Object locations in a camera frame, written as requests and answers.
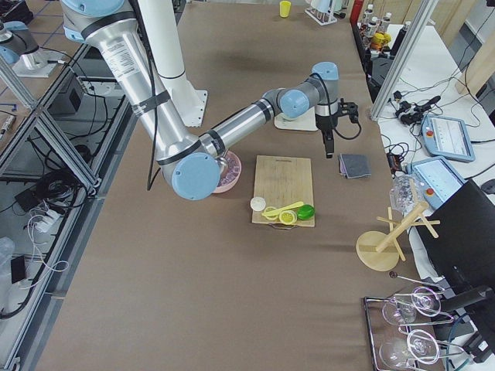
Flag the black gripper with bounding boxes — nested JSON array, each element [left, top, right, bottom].
[[315, 114, 339, 158]]

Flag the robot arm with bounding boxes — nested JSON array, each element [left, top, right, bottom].
[[61, 1, 340, 200]]

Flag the large pink ice bowl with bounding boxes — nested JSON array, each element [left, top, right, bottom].
[[213, 151, 242, 193]]

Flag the cream serving tray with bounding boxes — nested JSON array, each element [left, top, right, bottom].
[[274, 111, 317, 131]]

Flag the grey folded cloth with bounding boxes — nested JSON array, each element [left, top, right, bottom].
[[338, 154, 371, 179]]

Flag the bamboo cutting board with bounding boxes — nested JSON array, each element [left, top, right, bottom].
[[254, 155, 314, 209]]

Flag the green lime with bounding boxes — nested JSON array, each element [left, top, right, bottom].
[[296, 204, 316, 220]]

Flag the yellow plastic knife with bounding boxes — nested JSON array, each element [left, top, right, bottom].
[[278, 201, 304, 214]]

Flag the lemon slice lower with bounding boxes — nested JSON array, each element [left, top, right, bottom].
[[261, 206, 280, 221]]

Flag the blue teach pendant far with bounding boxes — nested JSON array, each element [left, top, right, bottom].
[[422, 115, 476, 162]]

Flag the blue teach pendant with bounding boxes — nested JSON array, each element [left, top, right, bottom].
[[407, 156, 466, 209], [422, 115, 476, 162]]

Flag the blue teach pendant near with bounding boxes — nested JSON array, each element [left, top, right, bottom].
[[407, 156, 466, 209]]

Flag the wooden mug tree stand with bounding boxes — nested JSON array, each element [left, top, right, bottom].
[[355, 181, 441, 272]]

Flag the yellow plastic cup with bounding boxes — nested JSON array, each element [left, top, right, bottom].
[[279, 0, 292, 19]]

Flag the black monitor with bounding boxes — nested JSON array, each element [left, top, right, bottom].
[[425, 180, 494, 310]]

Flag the wine glass far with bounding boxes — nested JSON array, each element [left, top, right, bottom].
[[382, 286, 441, 326]]

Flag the wine glass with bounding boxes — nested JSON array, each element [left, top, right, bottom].
[[379, 329, 440, 370], [382, 286, 441, 326]]

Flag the wine glass near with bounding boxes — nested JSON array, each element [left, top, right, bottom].
[[379, 329, 440, 370]]

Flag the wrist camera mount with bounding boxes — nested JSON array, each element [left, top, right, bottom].
[[338, 98, 359, 124]]

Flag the white wire cup rack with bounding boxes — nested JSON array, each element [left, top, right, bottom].
[[305, 0, 346, 26]]

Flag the aluminium frame post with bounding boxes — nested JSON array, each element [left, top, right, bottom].
[[370, 0, 439, 121]]

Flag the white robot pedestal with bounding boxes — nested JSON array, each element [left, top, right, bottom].
[[138, 0, 208, 128]]

